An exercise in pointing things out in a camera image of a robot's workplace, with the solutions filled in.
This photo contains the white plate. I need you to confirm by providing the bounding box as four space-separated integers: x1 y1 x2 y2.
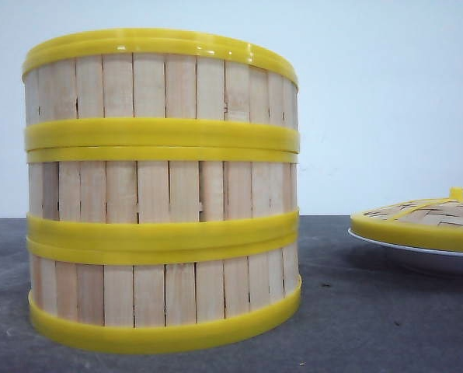
348 228 463 277

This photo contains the bamboo steamer basket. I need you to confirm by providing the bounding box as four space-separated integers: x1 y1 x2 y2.
23 29 300 163
28 235 301 354
27 160 298 264

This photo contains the woven bamboo steamer lid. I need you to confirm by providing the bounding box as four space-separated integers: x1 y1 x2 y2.
350 186 463 253

